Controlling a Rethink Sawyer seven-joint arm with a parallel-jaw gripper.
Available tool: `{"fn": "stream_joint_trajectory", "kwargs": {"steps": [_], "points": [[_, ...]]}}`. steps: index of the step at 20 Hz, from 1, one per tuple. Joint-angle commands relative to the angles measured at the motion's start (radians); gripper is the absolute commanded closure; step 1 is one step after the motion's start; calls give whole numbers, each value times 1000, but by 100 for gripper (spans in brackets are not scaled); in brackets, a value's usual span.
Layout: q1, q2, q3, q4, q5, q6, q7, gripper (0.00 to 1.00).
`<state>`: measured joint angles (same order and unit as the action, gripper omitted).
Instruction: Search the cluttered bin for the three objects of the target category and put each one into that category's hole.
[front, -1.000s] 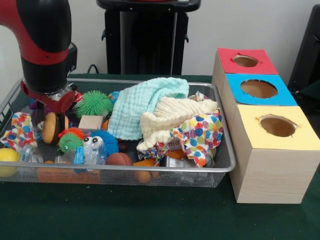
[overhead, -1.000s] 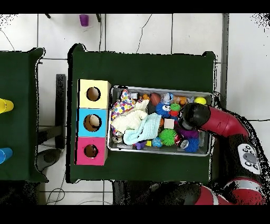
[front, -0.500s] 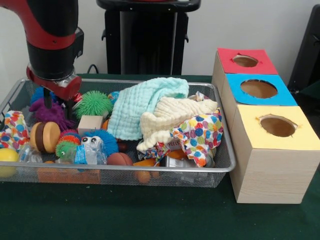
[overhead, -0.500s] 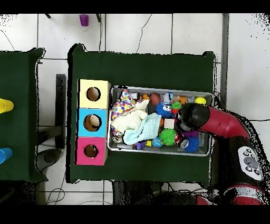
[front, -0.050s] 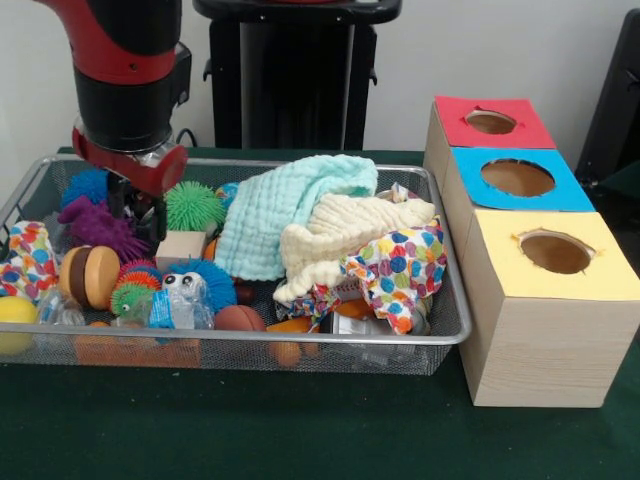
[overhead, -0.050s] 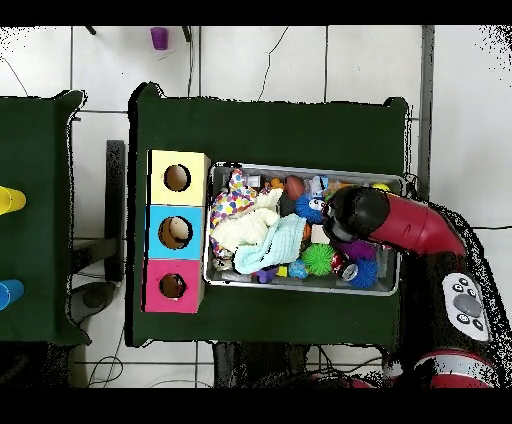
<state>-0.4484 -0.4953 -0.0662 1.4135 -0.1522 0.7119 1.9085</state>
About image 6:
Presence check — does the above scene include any cream knitted cloth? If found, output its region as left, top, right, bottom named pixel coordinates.
left=209, top=187, right=284, bottom=251

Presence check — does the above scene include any polka dot cloth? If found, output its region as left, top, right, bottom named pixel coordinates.
left=209, top=167, right=259, bottom=257

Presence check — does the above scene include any mint knitted cloth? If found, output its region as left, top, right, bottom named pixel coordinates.
left=232, top=213, right=308, bottom=276

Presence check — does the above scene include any shallow mesh bin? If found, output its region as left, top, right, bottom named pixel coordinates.
left=203, top=161, right=405, bottom=297

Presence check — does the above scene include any wooden box with three holes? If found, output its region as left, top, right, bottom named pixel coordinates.
left=141, top=149, right=212, bottom=314

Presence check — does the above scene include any blue puffer ball with eyes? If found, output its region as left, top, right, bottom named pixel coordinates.
left=294, top=193, right=327, bottom=224

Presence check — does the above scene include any plain wooden cube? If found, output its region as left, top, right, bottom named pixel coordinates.
left=310, top=223, right=332, bottom=245

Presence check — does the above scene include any green puffer ball with eyes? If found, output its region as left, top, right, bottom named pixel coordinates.
left=300, top=242, right=336, bottom=277

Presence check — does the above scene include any dark green table cloth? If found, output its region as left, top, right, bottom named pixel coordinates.
left=127, top=81, right=409, bottom=349
left=0, top=89, right=91, bottom=346

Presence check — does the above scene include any purple spiky ball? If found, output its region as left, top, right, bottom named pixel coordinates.
left=337, top=239, right=378, bottom=261

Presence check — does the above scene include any purple plastic cup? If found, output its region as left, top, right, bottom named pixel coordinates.
left=150, top=26, right=170, bottom=51

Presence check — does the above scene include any yellow plastic cup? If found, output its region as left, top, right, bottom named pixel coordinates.
left=0, top=185, right=28, bottom=216

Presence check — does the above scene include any blue plastic cup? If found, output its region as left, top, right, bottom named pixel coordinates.
left=0, top=278, right=25, bottom=311

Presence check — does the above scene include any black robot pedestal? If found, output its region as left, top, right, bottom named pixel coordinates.
left=211, top=341, right=311, bottom=388

